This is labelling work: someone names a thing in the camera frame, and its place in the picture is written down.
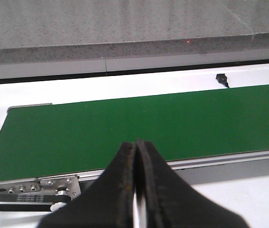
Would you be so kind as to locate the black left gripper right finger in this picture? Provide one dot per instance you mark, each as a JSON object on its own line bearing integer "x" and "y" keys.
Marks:
{"x": 167, "y": 201}

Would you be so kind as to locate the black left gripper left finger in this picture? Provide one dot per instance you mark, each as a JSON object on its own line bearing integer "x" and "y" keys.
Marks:
{"x": 107, "y": 203}

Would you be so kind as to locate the green conveyor belt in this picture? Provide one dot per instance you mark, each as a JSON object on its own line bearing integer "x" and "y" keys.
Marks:
{"x": 66, "y": 138}

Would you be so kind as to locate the black timing belt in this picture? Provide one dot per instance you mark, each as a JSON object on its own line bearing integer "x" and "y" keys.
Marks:
{"x": 28, "y": 202}

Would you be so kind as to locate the steel conveyor support bracket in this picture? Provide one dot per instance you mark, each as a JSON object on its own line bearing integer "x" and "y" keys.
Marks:
{"x": 53, "y": 184}

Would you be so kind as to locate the aluminium conveyor frame rail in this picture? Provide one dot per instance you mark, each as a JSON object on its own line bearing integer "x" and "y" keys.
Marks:
{"x": 222, "y": 167}

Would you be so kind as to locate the steel end bracket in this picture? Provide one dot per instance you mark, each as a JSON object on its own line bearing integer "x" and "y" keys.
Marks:
{"x": 20, "y": 186}

